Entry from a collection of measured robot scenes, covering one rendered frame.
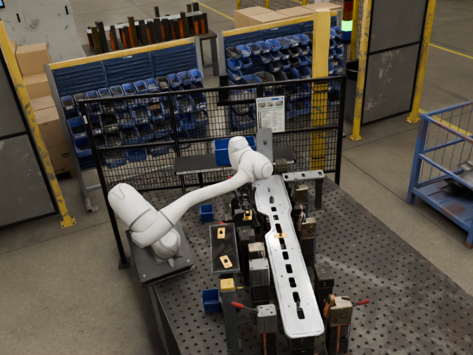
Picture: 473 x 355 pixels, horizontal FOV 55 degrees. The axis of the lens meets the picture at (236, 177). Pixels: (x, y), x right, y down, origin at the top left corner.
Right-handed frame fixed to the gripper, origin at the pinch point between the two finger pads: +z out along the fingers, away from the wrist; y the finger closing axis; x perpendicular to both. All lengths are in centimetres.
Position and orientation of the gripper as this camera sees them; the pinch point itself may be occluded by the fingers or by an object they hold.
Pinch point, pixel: (247, 208)
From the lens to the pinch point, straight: 241.1
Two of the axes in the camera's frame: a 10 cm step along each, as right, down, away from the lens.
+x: 0.1, -4.9, 8.7
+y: 9.9, -1.1, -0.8
